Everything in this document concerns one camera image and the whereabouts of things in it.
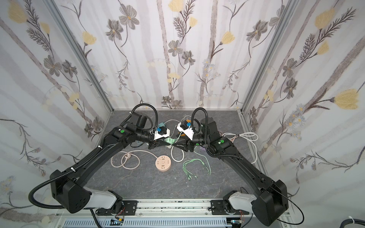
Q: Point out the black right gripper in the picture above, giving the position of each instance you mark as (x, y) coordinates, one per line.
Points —
(192, 143)

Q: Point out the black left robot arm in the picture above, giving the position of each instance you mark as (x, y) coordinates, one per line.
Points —
(68, 187)

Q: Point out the round beige power strip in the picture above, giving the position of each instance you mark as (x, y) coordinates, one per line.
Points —
(163, 163)

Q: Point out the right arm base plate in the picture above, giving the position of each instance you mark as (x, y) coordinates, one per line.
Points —
(222, 207)

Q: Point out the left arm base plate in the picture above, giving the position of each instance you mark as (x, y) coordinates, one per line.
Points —
(125, 207)

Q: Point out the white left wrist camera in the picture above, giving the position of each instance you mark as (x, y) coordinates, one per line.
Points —
(161, 132)

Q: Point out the aluminium rail frame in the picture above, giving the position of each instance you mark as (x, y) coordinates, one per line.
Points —
(158, 213)

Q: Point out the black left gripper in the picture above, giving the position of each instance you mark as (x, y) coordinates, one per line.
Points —
(154, 142)

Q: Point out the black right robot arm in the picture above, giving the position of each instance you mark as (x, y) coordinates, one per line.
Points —
(270, 198)

